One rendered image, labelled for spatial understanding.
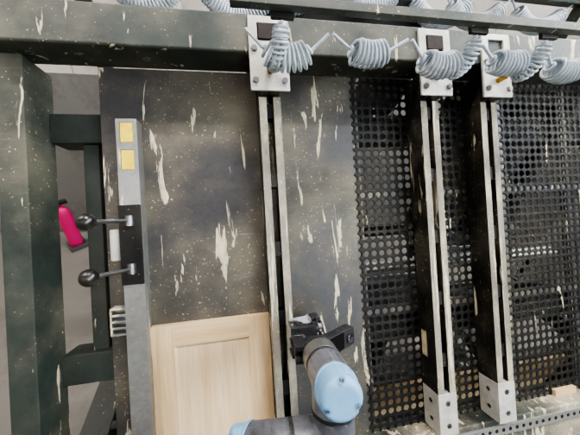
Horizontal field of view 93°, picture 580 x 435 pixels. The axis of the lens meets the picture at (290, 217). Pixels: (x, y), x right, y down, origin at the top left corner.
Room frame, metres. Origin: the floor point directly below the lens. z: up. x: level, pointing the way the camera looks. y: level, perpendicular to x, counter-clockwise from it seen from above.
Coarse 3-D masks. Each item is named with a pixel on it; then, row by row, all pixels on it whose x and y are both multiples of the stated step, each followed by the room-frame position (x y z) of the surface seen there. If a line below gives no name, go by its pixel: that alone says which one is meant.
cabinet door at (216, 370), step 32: (192, 320) 0.48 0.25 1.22; (224, 320) 0.48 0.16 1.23; (256, 320) 0.49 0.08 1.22; (160, 352) 0.41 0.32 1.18; (192, 352) 0.42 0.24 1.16; (224, 352) 0.44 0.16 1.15; (256, 352) 0.45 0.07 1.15; (160, 384) 0.37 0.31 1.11; (192, 384) 0.38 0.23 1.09; (224, 384) 0.39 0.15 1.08; (256, 384) 0.40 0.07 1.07; (160, 416) 0.32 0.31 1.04; (192, 416) 0.33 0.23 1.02; (224, 416) 0.34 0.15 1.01; (256, 416) 0.35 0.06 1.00
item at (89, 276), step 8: (128, 264) 0.50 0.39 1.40; (88, 272) 0.41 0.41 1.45; (96, 272) 0.42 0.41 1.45; (112, 272) 0.45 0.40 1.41; (120, 272) 0.47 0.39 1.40; (128, 272) 0.49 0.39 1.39; (136, 272) 0.50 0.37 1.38; (80, 280) 0.40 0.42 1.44; (88, 280) 0.40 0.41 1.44; (96, 280) 0.41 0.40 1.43
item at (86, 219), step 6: (78, 216) 0.47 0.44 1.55; (84, 216) 0.47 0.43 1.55; (90, 216) 0.48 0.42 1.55; (126, 216) 0.56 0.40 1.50; (132, 216) 0.57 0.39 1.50; (78, 222) 0.46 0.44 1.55; (84, 222) 0.46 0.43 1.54; (90, 222) 0.47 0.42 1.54; (96, 222) 0.48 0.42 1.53; (102, 222) 0.50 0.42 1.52; (108, 222) 0.51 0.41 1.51; (114, 222) 0.52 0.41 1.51; (120, 222) 0.54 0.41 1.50; (126, 222) 0.55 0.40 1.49; (132, 222) 0.56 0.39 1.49; (84, 228) 0.46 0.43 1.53; (90, 228) 0.47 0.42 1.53
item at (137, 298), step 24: (120, 120) 0.70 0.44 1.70; (120, 144) 0.67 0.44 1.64; (120, 168) 0.64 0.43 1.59; (120, 192) 0.60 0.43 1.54; (144, 192) 0.64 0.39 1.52; (144, 216) 0.60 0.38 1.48; (144, 240) 0.56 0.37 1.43; (144, 264) 0.52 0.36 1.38; (144, 288) 0.48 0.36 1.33; (144, 312) 0.45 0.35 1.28; (144, 336) 0.42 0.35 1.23; (144, 360) 0.39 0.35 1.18; (144, 384) 0.35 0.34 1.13; (144, 408) 0.32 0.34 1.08; (144, 432) 0.29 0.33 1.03
